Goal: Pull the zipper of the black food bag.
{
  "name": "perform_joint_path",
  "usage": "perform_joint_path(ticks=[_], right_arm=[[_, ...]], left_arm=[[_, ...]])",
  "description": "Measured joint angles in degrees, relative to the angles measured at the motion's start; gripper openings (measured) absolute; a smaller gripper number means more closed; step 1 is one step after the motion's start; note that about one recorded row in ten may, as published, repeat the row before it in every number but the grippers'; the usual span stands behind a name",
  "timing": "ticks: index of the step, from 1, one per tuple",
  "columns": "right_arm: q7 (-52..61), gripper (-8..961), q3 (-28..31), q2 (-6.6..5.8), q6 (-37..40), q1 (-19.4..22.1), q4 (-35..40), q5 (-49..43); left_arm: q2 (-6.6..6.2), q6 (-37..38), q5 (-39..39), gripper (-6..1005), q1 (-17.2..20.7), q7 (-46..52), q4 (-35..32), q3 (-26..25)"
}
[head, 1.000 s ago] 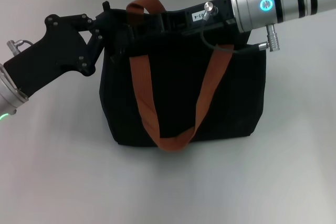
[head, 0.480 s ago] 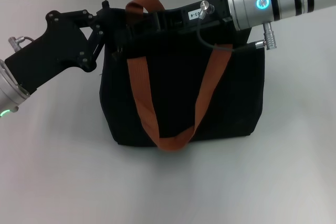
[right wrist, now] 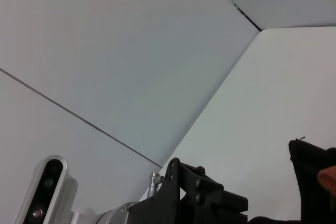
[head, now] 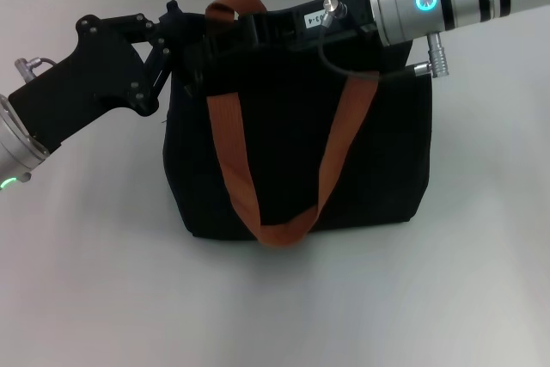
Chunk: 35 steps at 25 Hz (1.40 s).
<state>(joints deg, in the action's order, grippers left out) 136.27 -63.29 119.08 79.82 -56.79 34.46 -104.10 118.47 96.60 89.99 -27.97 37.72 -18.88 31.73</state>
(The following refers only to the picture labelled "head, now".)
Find right gripper cable with connector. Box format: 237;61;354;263
317;0;450;81

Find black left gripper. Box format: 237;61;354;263
7;0;193;156

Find left gripper cable with connector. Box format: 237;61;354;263
15;55;57;84

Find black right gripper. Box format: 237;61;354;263
184;0;382;94

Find gripper cable with connector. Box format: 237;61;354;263
15;55;57;84
317;0;450;81

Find black food bag orange handles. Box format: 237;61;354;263
162;0;433;250

